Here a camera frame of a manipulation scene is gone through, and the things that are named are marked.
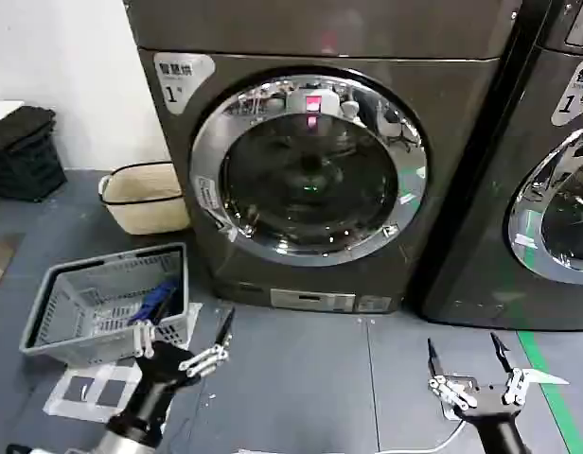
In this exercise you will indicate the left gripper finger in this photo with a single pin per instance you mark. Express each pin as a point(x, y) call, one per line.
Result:
point(206, 360)
point(143, 338)

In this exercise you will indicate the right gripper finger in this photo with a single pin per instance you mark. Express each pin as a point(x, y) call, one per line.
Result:
point(450, 390)
point(515, 385)

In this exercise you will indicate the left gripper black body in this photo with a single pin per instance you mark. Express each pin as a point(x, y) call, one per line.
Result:
point(154, 378)

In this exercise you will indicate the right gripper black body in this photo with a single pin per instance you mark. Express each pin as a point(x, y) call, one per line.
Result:
point(497, 411)

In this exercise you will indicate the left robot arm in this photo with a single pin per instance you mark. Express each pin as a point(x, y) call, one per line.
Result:
point(123, 437)

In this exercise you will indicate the blue cloth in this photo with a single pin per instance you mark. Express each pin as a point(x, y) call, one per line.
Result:
point(152, 302)

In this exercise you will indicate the green floor tape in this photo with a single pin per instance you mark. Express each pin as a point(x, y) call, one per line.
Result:
point(549, 406)

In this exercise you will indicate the grey plastic laundry basket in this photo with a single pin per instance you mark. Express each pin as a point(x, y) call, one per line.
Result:
point(59, 326)

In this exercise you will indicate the clear plastic floor sheet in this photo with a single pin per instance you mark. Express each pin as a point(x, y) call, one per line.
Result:
point(64, 406)

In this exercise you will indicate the beige fabric bag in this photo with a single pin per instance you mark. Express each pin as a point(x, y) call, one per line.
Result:
point(140, 203)

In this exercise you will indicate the round glass dryer door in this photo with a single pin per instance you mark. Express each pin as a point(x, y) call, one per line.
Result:
point(566, 213)
point(310, 189)

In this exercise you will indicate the grey dryer with label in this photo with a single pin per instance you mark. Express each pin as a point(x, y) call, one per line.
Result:
point(499, 142)
point(452, 189)

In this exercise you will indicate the stack of black crates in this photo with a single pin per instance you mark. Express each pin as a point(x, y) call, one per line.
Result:
point(26, 156)

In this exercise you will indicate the white flat board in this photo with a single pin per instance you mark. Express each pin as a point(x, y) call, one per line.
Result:
point(3, 109)

